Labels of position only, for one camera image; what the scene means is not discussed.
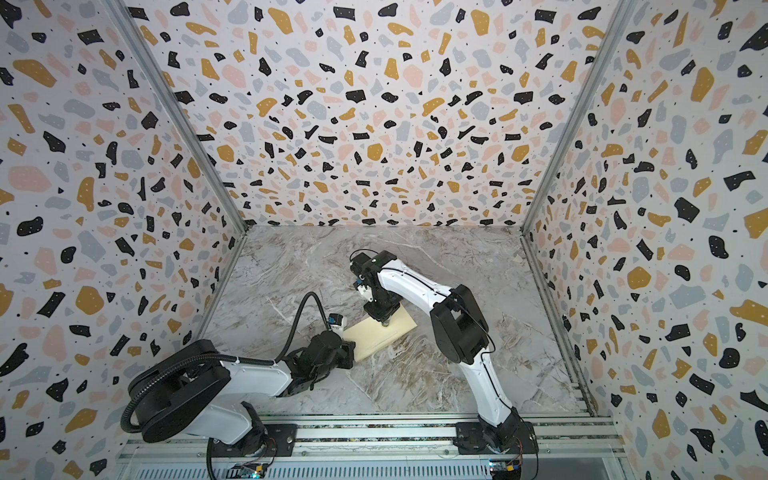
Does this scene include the cream envelope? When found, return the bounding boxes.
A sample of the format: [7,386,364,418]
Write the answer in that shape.
[342,307,417,363]

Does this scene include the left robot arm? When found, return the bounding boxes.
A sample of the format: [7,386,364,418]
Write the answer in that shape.
[120,330,356,452]

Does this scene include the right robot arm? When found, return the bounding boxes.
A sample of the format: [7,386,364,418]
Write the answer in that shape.
[350,249,526,453]

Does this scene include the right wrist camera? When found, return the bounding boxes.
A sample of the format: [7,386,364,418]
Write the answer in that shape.
[353,279,373,302]

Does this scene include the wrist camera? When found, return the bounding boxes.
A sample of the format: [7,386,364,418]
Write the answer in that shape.
[353,279,373,302]
[327,313,346,336]

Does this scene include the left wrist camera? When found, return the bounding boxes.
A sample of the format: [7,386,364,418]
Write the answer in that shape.
[327,313,346,336]

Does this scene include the perforated grey cable tray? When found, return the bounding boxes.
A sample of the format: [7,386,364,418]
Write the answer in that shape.
[131,460,499,480]

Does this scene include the black corrugated cable conduit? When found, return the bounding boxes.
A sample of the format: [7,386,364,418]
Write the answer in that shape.
[119,292,331,434]

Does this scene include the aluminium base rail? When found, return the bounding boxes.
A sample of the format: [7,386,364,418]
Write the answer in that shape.
[117,413,628,466]

